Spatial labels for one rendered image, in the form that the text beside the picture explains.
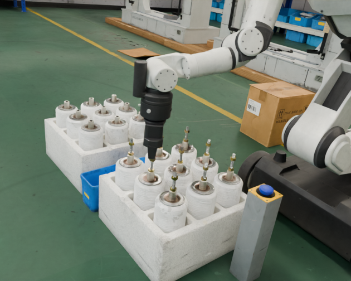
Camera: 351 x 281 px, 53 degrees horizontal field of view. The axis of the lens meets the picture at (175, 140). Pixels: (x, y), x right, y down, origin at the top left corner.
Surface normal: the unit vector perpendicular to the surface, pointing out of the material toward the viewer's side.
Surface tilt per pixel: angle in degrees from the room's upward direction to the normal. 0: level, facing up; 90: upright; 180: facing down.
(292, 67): 90
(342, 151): 90
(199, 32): 90
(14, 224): 0
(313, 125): 47
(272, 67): 90
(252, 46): 69
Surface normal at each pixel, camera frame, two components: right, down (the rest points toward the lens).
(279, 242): 0.11, -0.90
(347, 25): -0.47, 0.84
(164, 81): 0.33, 0.44
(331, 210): -0.51, -0.50
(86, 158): 0.62, 0.40
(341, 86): -0.66, -0.28
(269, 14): 0.28, 0.10
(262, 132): -0.84, 0.13
